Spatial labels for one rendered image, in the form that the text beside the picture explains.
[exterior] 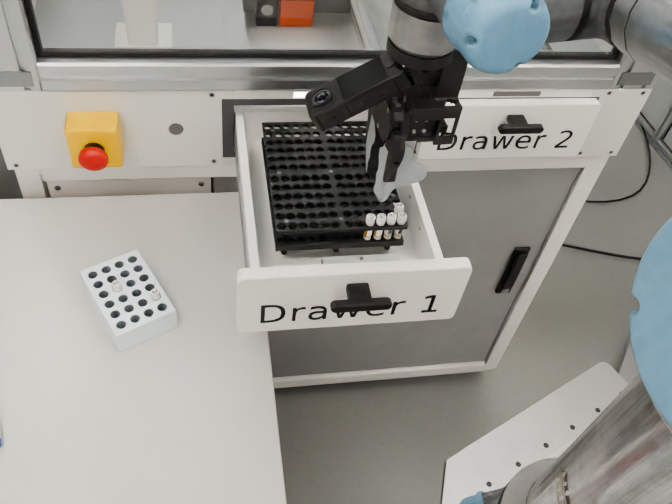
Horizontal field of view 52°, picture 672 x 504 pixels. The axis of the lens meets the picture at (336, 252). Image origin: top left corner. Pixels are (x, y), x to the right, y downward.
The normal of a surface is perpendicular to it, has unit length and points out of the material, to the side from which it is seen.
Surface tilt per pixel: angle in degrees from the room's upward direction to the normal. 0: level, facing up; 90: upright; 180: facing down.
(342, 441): 0
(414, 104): 1
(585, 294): 0
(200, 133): 90
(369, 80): 31
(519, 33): 89
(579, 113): 90
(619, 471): 94
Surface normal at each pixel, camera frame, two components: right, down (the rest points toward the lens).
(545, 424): 0.11, -0.65
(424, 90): 0.22, 0.75
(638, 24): -0.97, 0.09
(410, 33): -0.54, 0.58
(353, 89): -0.40, -0.51
